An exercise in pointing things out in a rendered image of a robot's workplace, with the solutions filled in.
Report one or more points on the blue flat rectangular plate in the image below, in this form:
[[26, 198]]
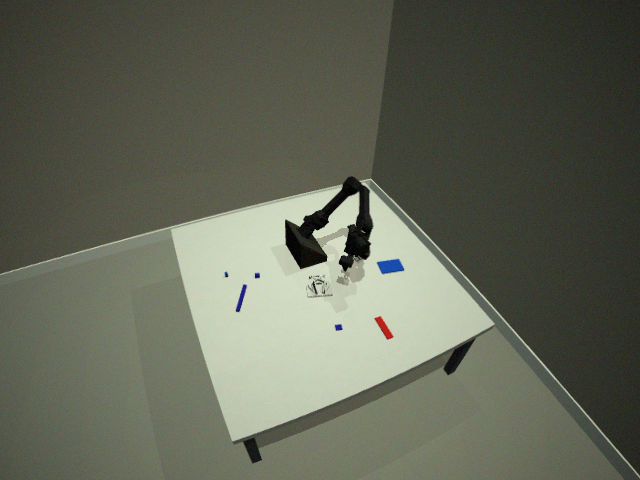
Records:
[[390, 266]]

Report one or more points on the dark blue thin bar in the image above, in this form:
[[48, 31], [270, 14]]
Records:
[[241, 298]]

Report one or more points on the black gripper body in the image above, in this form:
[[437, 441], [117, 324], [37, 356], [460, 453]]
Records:
[[348, 261]]

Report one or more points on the red flat bar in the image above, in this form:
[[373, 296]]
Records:
[[384, 327]]

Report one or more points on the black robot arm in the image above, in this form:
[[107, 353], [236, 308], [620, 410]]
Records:
[[364, 221]]

